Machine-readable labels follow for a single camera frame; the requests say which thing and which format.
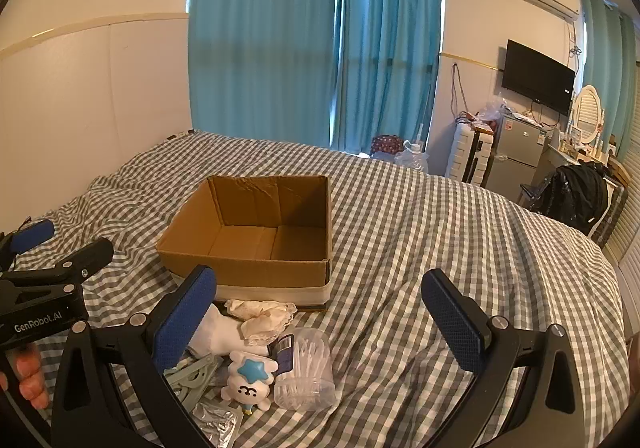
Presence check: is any narrow blue curtain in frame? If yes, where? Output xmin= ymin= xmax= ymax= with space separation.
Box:
xmin=580 ymin=0 xmax=638 ymax=159

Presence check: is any dark folding chair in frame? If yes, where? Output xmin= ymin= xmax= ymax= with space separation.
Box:
xmin=517 ymin=168 xmax=556 ymax=209

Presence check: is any white star toy figure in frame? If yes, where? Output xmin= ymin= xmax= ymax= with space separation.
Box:
xmin=221 ymin=349 xmax=279 ymax=415

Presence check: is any grey checked bed blanket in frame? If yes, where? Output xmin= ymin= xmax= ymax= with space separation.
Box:
xmin=0 ymin=129 xmax=631 ymax=448

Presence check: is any person's left hand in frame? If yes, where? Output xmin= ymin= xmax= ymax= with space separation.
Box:
xmin=0 ymin=342 xmax=51 ymax=411

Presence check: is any clear cotton swab container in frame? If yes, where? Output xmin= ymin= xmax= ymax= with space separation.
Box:
xmin=272 ymin=327 xmax=337 ymax=410

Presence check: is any brown cardboard box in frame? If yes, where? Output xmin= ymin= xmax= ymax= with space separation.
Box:
xmin=156 ymin=174 xmax=334 ymax=313

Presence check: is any wide blue curtain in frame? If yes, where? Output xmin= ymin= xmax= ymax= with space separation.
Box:
xmin=186 ymin=0 xmax=346 ymax=146

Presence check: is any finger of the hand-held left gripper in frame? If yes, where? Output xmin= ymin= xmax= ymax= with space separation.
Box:
xmin=0 ymin=237 xmax=115 ymax=301
xmin=0 ymin=219 xmax=56 ymax=274

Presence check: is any white oval mirror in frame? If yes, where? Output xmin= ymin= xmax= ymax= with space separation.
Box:
xmin=571 ymin=85 xmax=603 ymax=139

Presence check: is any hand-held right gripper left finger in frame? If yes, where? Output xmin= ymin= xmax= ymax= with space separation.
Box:
xmin=51 ymin=265 xmax=218 ymax=448

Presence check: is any white ribbed suitcase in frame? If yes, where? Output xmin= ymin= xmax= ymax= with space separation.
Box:
xmin=445 ymin=121 xmax=496 ymax=186

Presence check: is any black wall television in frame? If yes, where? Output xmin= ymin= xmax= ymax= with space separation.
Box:
xmin=501 ymin=39 xmax=577 ymax=117

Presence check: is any cream lace cloth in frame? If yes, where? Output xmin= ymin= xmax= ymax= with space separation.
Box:
xmin=223 ymin=298 xmax=298 ymax=346

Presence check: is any black backpack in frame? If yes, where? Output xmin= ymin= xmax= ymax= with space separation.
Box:
xmin=537 ymin=163 xmax=608 ymax=236

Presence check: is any white dressing table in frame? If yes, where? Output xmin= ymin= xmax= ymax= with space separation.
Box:
xmin=542 ymin=131 xmax=623 ymax=179

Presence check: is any blue window curtain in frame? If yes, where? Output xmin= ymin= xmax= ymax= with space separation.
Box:
xmin=330 ymin=0 xmax=443 ymax=154

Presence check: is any large clear water bottle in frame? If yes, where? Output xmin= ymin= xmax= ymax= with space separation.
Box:
xmin=395 ymin=139 xmax=431 ymax=173

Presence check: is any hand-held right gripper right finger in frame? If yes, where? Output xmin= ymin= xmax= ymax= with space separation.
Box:
xmin=421 ymin=269 xmax=586 ymax=448

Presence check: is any dark patterned bag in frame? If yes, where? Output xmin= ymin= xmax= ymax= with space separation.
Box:
xmin=370 ymin=135 xmax=405 ymax=156

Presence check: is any clear plastic bag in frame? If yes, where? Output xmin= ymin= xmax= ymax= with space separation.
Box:
xmin=475 ymin=96 xmax=516 ymax=126

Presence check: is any hanging wall cable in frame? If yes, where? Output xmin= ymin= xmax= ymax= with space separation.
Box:
xmin=450 ymin=62 xmax=471 ymax=121

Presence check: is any silver small fridge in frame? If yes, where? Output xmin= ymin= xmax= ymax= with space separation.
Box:
xmin=485 ymin=114 xmax=551 ymax=201

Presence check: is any brown suitcase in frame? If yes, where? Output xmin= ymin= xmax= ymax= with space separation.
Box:
xmin=595 ymin=173 xmax=630 ymax=249

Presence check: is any white sock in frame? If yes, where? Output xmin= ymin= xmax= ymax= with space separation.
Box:
xmin=190 ymin=303 xmax=251 ymax=359

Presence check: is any silver foil packet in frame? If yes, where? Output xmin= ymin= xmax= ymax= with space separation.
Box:
xmin=192 ymin=400 xmax=243 ymax=448

